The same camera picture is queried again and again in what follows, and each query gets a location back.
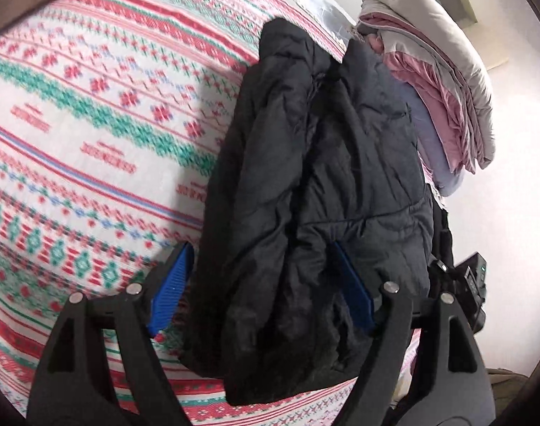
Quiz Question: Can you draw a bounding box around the red green patterned blanket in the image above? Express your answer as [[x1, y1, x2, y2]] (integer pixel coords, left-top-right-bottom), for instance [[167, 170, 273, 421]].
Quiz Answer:
[[0, 0, 421, 426]]

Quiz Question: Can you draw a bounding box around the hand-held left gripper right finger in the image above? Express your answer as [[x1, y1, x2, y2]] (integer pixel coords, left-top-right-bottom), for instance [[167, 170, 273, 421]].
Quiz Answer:
[[332, 240, 496, 426]]

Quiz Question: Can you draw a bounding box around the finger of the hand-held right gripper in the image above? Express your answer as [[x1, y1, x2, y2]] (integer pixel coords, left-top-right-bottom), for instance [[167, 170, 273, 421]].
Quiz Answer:
[[430, 257, 466, 297]]

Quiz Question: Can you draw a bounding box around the black quilted jacket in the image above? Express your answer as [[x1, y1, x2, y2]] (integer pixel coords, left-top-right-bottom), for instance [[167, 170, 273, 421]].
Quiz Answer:
[[181, 18, 452, 406]]

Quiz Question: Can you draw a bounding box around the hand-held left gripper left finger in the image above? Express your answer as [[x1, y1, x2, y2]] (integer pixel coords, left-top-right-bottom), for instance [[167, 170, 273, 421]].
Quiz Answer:
[[26, 242, 196, 426]]

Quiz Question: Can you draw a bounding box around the pink folded blanket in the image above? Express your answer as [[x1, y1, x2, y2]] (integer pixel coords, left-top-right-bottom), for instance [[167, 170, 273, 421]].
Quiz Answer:
[[358, 13, 478, 175]]

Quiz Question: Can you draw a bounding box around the lavender pillow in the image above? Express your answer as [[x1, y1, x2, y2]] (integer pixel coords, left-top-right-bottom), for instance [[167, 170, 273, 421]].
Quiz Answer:
[[398, 83, 467, 197]]

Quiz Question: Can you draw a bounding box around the stack of folded bedding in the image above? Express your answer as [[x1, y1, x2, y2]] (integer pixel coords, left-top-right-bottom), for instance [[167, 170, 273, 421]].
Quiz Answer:
[[361, 0, 495, 166]]

